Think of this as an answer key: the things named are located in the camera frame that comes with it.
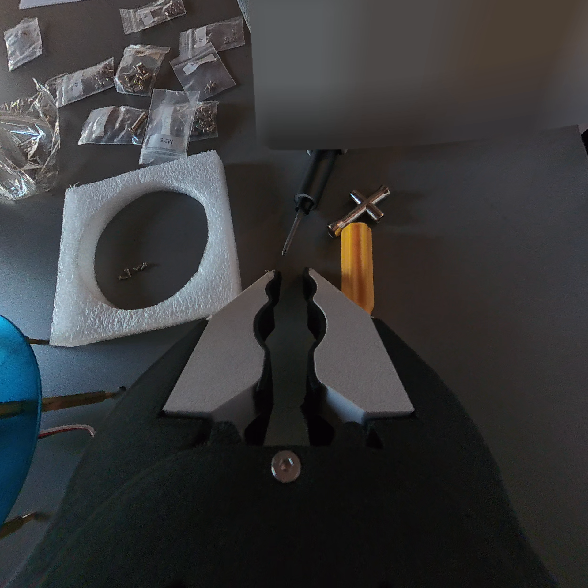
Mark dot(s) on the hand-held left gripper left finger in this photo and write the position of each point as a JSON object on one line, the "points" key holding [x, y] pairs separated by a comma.
{"points": [[220, 358]]}

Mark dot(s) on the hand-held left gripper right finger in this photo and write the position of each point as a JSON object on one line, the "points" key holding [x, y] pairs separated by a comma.
{"points": [[363, 358]]}

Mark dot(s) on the black screwdriver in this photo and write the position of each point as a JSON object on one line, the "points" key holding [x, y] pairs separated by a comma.
{"points": [[310, 179]]}

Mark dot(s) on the dark grey desk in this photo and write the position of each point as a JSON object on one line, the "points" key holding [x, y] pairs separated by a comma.
{"points": [[459, 275]]}

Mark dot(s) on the brass metal strip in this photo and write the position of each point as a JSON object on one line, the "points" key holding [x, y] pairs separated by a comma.
{"points": [[82, 397], [23, 523]]}

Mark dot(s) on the metal cross wrench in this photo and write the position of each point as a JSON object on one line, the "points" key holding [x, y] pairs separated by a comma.
{"points": [[360, 209]]}

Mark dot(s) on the blue translucent plastic dome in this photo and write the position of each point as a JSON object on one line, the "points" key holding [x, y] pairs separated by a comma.
{"points": [[18, 413]]}

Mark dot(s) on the pile of clear screw bags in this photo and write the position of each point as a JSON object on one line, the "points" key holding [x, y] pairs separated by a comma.
{"points": [[165, 133]]}

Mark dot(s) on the crumpled clear plastic bag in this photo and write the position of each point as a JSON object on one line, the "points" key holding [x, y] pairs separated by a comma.
{"points": [[27, 151]]}

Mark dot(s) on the white foam frame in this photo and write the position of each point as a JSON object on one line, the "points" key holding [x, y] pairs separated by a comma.
{"points": [[73, 275]]}

